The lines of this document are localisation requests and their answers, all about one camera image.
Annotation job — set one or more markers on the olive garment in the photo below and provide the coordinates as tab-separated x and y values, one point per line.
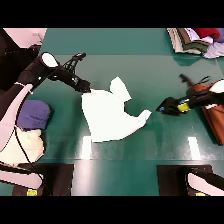
191	41

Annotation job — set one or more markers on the cream garment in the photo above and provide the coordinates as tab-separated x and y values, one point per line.
23	146

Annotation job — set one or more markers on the beige garment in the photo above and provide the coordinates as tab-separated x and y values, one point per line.
174	40

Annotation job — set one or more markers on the brown garment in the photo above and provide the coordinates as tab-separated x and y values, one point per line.
213	120

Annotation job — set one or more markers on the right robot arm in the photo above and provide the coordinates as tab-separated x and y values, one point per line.
206	97

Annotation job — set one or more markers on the white T-shirt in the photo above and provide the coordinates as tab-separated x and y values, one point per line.
106	115

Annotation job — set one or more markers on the purple garment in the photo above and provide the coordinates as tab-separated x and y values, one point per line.
33	115

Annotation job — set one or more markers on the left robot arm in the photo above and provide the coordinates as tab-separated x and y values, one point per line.
31	71

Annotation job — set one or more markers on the red garment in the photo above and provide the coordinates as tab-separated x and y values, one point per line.
206	32

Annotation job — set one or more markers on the pale lilac garment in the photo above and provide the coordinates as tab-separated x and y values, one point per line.
216	48

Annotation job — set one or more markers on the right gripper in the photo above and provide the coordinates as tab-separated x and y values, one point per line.
171	106

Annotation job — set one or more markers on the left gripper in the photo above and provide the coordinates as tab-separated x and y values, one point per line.
81	85

